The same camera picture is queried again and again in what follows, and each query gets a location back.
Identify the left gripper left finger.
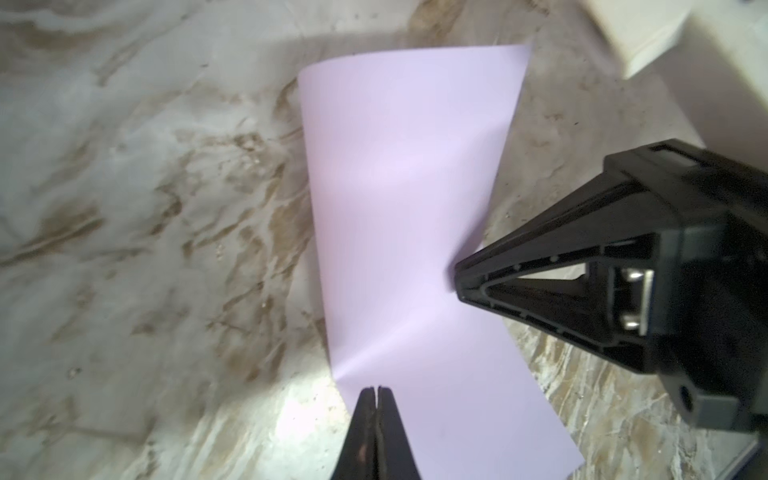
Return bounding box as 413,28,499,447
330,387,377,480

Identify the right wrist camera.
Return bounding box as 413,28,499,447
578,0,768,175

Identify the lilac square paper sheet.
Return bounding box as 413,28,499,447
298,45,583,479

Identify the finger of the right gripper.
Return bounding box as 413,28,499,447
454,173,679,360

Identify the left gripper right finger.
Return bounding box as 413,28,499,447
375,386,421,480

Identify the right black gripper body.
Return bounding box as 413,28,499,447
602,141,767,432

